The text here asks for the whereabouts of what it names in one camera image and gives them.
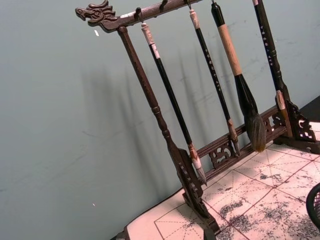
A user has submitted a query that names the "black brush with white ends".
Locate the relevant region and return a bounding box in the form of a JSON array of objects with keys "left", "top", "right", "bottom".
[{"left": 139, "top": 21, "right": 209, "bottom": 187}]

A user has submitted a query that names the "thin black brush with lettering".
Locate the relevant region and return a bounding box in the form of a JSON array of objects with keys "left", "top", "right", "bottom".
[{"left": 188, "top": 8, "right": 241, "bottom": 157}]

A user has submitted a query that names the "dark wooden dragon brush rack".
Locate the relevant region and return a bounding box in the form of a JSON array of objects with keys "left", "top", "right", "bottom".
[{"left": 74, "top": 0, "right": 320, "bottom": 240}]

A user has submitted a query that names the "white gridded calligraphy practice mat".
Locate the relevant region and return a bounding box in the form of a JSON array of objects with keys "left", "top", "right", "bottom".
[{"left": 124, "top": 142, "right": 320, "bottom": 240}]

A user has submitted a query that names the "black lettered brush, tan ferrule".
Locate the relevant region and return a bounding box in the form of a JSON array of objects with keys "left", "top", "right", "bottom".
[{"left": 251, "top": 0, "right": 289, "bottom": 121}]

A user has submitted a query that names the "black mesh container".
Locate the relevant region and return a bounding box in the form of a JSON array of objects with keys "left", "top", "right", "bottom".
[{"left": 305, "top": 183, "right": 320, "bottom": 232}]

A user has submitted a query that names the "large brush with tan handle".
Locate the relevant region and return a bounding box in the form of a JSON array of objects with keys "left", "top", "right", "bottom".
[{"left": 210, "top": 0, "right": 267, "bottom": 153}]

